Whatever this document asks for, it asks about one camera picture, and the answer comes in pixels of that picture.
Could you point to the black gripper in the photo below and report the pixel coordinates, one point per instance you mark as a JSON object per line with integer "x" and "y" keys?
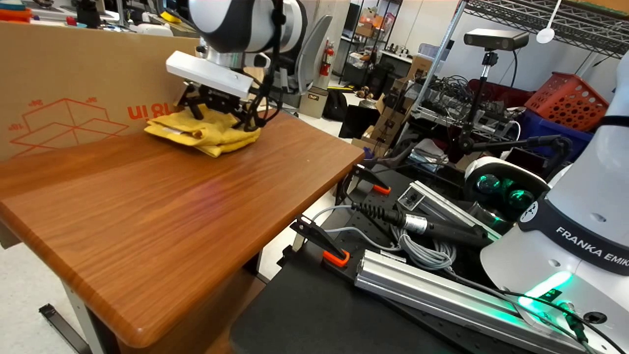
{"x": 227, "y": 102}

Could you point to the yellow towel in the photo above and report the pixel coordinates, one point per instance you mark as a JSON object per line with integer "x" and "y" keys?
{"x": 218, "y": 135}

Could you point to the red fire extinguisher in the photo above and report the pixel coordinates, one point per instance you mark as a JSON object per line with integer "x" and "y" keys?
{"x": 328, "y": 60}

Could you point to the cardboard panel with red print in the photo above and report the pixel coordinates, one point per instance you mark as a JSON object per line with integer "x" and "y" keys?
{"x": 72, "y": 72}

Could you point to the black clamp with orange grip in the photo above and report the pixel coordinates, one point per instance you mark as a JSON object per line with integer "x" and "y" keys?
{"x": 381, "y": 190}
{"x": 335, "y": 259}

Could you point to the blue plastic bin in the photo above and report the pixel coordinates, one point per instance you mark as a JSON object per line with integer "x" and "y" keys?
{"x": 558, "y": 135}

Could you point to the red plastic basket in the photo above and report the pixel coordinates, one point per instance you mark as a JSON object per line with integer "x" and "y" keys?
{"x": 567, "y": 102}

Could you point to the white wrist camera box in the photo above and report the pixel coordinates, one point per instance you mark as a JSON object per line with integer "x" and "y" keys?
{"x": 210, "y": 74}

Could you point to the short aluminium rail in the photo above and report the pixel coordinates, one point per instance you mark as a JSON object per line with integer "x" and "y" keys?
{"x": 446, "y": 208}

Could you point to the desk leg frame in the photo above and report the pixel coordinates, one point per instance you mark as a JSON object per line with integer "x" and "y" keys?
{"x": 82, "y": 316}

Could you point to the black camera on stand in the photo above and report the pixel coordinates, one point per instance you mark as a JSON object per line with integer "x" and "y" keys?
{"x": 497, "y": 41}

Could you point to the long aluminium rail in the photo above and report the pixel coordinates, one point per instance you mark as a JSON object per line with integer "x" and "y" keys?
{"x": 446, "y": 296}

